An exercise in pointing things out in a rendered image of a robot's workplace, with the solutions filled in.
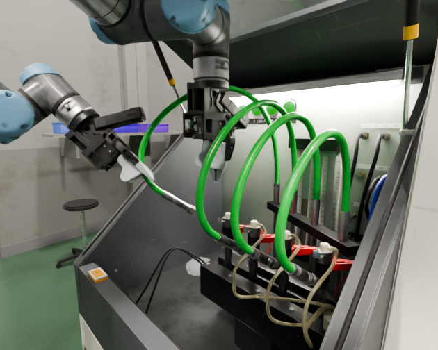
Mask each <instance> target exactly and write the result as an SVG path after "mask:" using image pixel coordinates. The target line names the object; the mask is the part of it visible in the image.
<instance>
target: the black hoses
mask: <svg viewBox="0 0 438 350"><path fill-rule="evenodd" d="M362 137H363V135H362V134H361V133H358V134H357V135H356V138H355V150H354V156H353V160H352V167H351V170H350V175H351V181H350V189H351V185H352V180H353V176H354V173H355V167H356V164H357V157H358V151H359V139H360V138H362ZM383 137H384V135H383V134H379V135H378V137H377V140H376V144H375V151H374V155H373V160H372V163H371V168H370V170H369V173H368V176H367V179H366V183H365V186H364V190H363V192H362V197H361V201H360V205H359V212H358V216H357V225H356V230H355V234H354V233H353V232H349V234H348V239H349V240H350V239H351V238H353V237H355V241H354V242H355V243H357V244H359V245H360V244H361V240H362V239H363V235H361V234H360V235H359V230H360V224H361V220H362V212H363V208H364V211H365V214H366V217H367V220H368V219H369V214H370V212H369V209H368V203H369V199H370V197H371V194H372V191H373V189H374V187H375V185H376V183H377V182H378V181H379V180H380V179H379V178H374V179H373V182H372V183H371V186H370V188H369V189H368V187H369V185H370V182H371V179H372V176H373V172H374V169H375V166H376V162H377V160H378V154H379V150H380V143H381V139H382V138H383ZM353 218H355V215H351V216H350V220H349V222H350V223H351V221H352V219H353ZM350 223H349V224H350Z"/></svg>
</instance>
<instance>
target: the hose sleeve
mask: <svg viewBox="0 0 438 350"><path fill-rule="evenodd" d="M161 196H162V197H163V198H164V199H167V200H168V201H170V202H172V203H173V204H175V205H177V206H179V207H180V208H182V209H184V210H186V211H188V210H189V209H190V204H188V203H186V202H185V201H182V200H181V199H179V198H178V197H176V196H174V195H173V194H170V193H169V192H167V191H165V190H164V193H163V194H162V195H161Z"/></svg>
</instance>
